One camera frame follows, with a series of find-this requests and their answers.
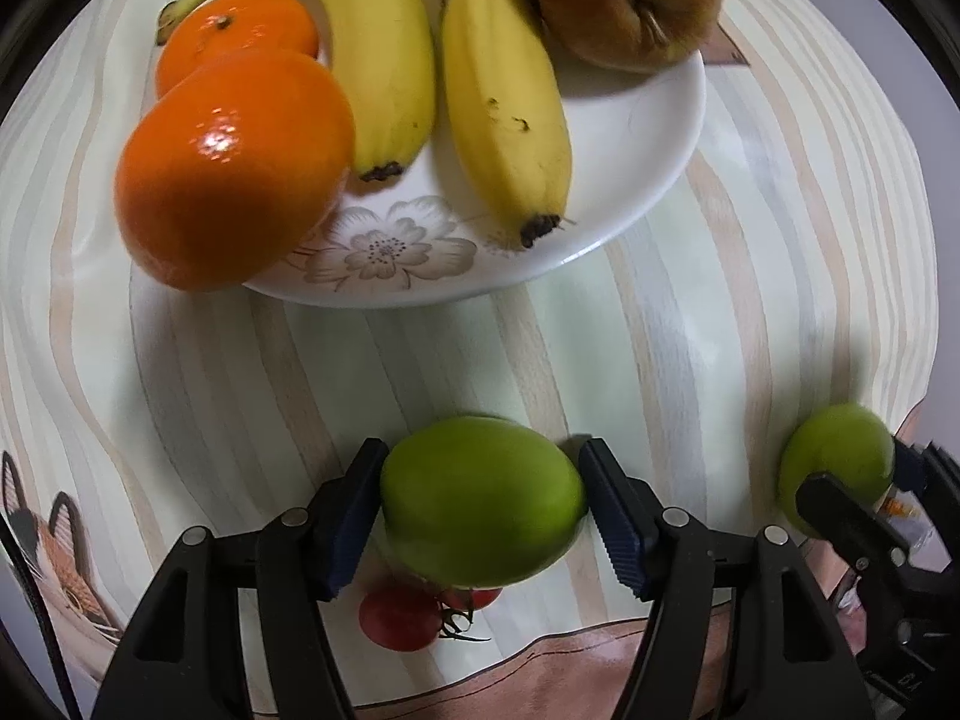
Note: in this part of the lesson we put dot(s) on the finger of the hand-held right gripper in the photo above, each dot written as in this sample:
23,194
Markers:
840,510
926,469

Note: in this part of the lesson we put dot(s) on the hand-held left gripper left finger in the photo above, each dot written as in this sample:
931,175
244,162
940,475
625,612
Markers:
352,517

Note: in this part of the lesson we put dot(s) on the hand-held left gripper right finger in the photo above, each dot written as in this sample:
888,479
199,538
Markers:
619,525

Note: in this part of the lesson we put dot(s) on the green apple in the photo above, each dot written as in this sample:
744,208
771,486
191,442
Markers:
832,442
480,499

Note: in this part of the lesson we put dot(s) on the orange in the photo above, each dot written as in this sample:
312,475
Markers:
225,180
247,30

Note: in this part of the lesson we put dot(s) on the white floral plate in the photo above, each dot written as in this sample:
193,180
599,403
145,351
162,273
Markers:
630,150

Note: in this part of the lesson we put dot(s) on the yellow banana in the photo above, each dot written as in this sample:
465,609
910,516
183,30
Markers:
382,52
502,112

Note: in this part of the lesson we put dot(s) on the red cherry tomato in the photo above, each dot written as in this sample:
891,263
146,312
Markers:
394,619
480,598

